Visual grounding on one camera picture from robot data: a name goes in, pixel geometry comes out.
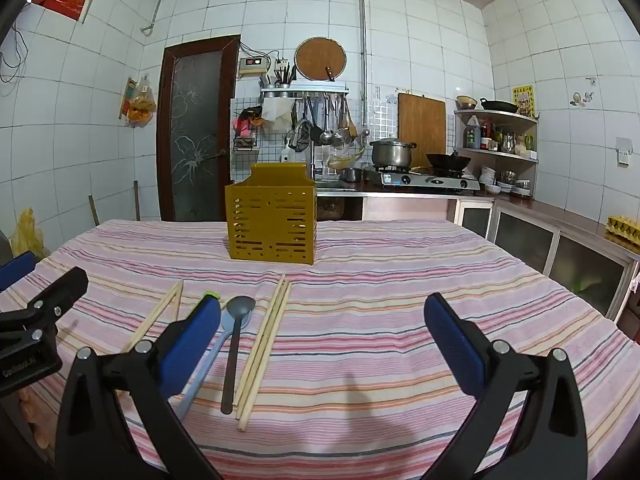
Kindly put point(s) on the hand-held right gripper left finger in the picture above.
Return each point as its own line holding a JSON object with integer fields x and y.
{"x": 192, "y": 345}

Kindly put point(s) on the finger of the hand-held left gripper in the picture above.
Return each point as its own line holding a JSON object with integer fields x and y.
{"x": 15, "y": 270}
{"x": 60, "y": 290}

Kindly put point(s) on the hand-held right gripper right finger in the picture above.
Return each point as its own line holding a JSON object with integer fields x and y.
{"x": 452, "y": 345}

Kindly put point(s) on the light blue plastic spoon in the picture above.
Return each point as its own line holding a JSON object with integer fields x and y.
{"x": 200, "y": 375}

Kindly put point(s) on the wooden chopstick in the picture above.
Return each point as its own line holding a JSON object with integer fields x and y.
{"x": 178, "y": 305}
{"x": 258, "y": 360}
{"x": 265, "y": 360}

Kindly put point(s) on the wooden chopsticks pair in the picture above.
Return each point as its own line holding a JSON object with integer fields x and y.
{"x": 150, "y": 319}

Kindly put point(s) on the dark grey spoon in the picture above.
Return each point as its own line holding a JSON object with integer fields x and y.
{"x": 241, "y": 310}

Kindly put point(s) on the yellow perforated utensil holder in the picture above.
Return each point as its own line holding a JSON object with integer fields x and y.
{"x": 270, "y": 220}

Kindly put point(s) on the row of hanging kitchen utensils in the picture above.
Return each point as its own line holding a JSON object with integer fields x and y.
{"x": 325, "y": 130}

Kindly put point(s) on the yellow plastic bag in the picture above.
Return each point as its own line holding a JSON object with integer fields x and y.
{"x": 27, "y": 235}

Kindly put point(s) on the short wooden stick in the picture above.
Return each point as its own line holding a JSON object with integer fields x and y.
{"x": 94, "y": 212}

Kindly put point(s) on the pink striped tablecloth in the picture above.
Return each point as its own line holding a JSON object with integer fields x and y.
{"x": 380, "y": 285}

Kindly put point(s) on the long wooden stick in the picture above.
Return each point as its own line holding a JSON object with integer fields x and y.
{"x": 136, "y": 200}

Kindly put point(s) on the steel gas stove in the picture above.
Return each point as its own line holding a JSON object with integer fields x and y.
{"x": 420, "y": 180}

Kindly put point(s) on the stack of white bowls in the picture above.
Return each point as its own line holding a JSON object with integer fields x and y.
{"x": 489, "y": 180}

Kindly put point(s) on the black wok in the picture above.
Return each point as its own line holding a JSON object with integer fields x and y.
{"x": 447, "y": 161}

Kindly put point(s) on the white corner shelf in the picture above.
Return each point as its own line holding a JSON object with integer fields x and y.
{"x": 500, "y": 155}

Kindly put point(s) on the steel sink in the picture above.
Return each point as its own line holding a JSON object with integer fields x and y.
{"x": 335, "y": 185}

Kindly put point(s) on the steel cooking pot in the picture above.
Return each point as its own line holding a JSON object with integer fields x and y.
{"x": 391, "y": 154}

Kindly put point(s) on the orange plastic bag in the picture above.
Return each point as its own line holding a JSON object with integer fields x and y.
{"x": 142, "y": 105}

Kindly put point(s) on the brown door with frosted glass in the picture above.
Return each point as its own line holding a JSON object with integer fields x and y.
{"x": 195, "y": 135}

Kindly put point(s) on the egg carton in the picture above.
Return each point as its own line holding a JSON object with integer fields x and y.
{"x": 625, "y": 227}

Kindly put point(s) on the white dish soap bottle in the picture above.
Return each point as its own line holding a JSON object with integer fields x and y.
{"x": 285, "y": 154}

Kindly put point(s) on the large white oil bottle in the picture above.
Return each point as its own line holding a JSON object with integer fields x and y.
{"x": 472, "y": 132}

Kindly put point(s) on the wooden cutting board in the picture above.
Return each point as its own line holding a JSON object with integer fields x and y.
{"x": 421, "y": 125}

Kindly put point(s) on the metal bowl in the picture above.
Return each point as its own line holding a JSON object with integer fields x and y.
{"x": 466, "y": 102}

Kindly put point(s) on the black pan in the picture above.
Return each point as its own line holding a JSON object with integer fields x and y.
{"x": 499, "y": 106}

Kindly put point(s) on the white hanging cloth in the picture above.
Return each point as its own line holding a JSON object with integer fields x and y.
{"x": 276, "y": 112}

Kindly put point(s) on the knife and cutlery holder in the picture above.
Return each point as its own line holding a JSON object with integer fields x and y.
{"x": 284, "y": 75}

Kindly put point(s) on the beige electric control box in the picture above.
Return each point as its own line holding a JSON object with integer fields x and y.
{"x": 252, "y": 66}

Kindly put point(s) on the round wooden lid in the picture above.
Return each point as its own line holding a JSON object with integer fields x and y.
{"x": 320, "y": 57}

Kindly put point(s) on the yellow wall poster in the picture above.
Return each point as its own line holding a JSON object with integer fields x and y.
{"x": 523, "y": 100}

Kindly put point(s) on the white wall socket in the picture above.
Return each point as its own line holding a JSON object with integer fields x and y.
{"x": 623, "y": 152}

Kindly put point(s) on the swan-shaped wall hooks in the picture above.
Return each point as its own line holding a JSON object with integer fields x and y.
{"x": 577, "y": 99}

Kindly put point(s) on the steel wall rack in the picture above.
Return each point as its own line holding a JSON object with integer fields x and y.
{"x": 305, "y": 87}

